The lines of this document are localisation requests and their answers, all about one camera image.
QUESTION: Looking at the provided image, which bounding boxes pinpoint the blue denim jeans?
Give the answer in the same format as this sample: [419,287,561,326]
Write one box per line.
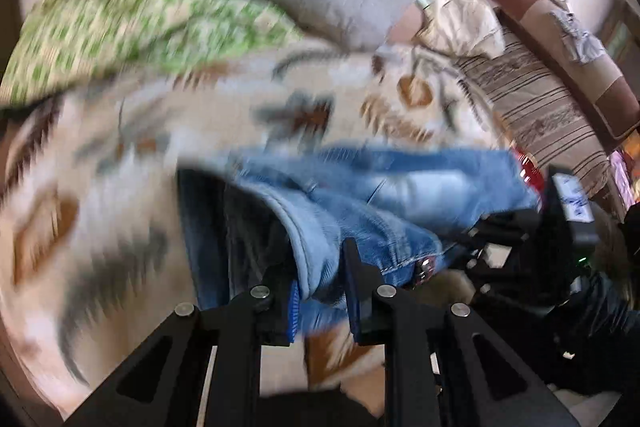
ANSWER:
[176,147,539,334]

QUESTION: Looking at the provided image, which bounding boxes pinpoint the red plastic basket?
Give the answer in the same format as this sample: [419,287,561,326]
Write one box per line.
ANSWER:
[511,145,546,196]

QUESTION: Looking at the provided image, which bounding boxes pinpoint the beige leaf pattern blanket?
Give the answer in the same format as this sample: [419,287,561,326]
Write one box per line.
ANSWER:
[1,39,511,416]

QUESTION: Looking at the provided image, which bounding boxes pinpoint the brown striped sofa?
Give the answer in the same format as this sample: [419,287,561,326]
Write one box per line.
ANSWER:
[456,0,639,196]

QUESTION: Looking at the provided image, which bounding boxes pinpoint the white cloth on sofa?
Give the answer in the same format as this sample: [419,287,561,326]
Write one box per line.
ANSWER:
[550,9,606,65]

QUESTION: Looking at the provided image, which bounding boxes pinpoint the cream crumpled cloth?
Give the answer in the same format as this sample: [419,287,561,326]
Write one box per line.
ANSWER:
[416,0,506,58]

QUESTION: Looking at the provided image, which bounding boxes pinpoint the green patterned cloth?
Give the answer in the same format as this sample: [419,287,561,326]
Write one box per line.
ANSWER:
[1,0,303,107]

